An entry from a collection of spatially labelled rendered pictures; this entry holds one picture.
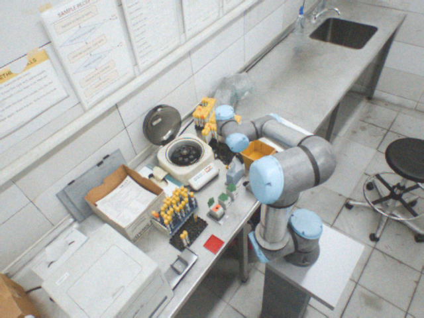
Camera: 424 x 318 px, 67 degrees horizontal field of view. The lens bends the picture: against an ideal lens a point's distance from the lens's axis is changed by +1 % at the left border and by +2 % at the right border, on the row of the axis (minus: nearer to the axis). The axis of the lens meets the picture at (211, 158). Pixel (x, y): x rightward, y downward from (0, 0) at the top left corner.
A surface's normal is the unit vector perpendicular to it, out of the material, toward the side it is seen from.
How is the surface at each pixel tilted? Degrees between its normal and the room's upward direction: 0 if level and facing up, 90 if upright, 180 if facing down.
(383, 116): 0
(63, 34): 93
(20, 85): 89
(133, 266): 0
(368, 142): 0
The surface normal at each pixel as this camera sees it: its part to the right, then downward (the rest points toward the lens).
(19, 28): 0.79, 0.41
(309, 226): 0.02, -0.69
